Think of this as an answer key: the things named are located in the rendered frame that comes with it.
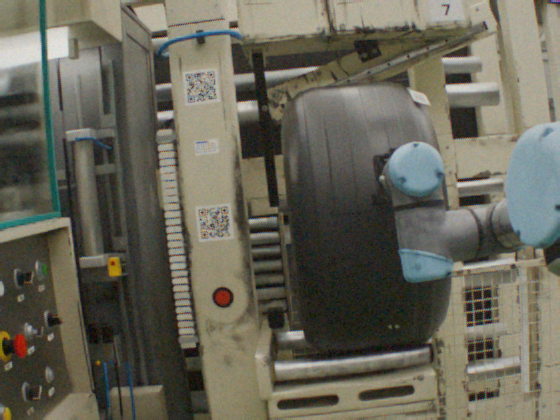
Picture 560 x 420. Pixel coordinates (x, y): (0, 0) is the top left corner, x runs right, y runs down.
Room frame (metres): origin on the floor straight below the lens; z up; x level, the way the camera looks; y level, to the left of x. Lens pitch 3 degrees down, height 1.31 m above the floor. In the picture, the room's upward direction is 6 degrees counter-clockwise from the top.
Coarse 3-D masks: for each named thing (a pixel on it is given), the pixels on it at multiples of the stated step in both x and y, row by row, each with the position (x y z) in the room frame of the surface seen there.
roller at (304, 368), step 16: (368, 352) 1.52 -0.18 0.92; (384, 352) 1.51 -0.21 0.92; (400, 352) 1.50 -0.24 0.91; (416, 352) 1.50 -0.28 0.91; (432, 352) 1.50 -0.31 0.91; (288, 368) 1.51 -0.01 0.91; (304, 368) 1.51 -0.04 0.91; (320, 368) 1.50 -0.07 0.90; (336, 368) 1.50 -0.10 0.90; (352, 368) 1.50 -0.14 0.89; (368, 368) 1.50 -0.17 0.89; (384, 368) 1.51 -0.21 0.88
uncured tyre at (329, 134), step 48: (336, 96) 1.52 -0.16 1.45; (384, 96) 1.50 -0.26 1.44; (288, 144) 1.47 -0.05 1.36; (336, 144) 1.41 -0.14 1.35; (384, 144) 1.40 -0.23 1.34; (432, 144) 1.43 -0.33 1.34; (288, 192) 1.45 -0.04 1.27; (336, 192) 1.37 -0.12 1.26; (336, 240) 1.37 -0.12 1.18; (384, 240) 1.36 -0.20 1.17; (336, 288) 1.38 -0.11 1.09; (384, 288) 1.39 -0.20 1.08; (432, 288) 1.39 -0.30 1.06; (336, 336) 1.46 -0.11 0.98; (384, 336) 1.47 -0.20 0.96
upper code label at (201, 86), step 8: (184, 72) 1.59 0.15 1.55; (192, 72) 1.59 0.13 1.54; (200, 72) 1.59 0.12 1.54; (208, 72) 1.59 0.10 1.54; (216, 72) 1.59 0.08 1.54; (184, 80) 1.59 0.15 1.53; (192, 80) 1.59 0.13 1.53; (200, 80) 1.59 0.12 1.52; (208, 80) 1.59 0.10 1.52; (216, 80) 1.59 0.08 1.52; (184, 88) 1.59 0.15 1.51; (192, 88) 1.59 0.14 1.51; (200, 88) 1.59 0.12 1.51; (208, 88) 1.59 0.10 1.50; (216, 88) 1.59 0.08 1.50; (184, 96) 1.59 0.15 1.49; (192, 96) 1.59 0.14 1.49; (200, 96) 1.59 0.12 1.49; (208, 96) 1.59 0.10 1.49; (216, 96) 1.59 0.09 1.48; (192, 104) 1.59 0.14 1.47
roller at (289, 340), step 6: (276, 336) 1.81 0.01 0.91; (282, 336) 1.79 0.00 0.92; (288, 336) 1.79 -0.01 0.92; (294, 336) 1.79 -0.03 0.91; (300, 336) 1.79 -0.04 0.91; (276, 342) 1.80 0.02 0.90; (282, 342) 1.79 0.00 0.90; (288, 342) 1.79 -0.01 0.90; (294, 342) 1.79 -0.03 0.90; (300, 342) 1.79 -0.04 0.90; (306, 342) 1.79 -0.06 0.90; (282, 348) 1.79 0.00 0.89; (288, 348) 1.79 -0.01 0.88; (294, 348) 1.80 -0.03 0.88; (300, 348) 1.80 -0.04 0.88
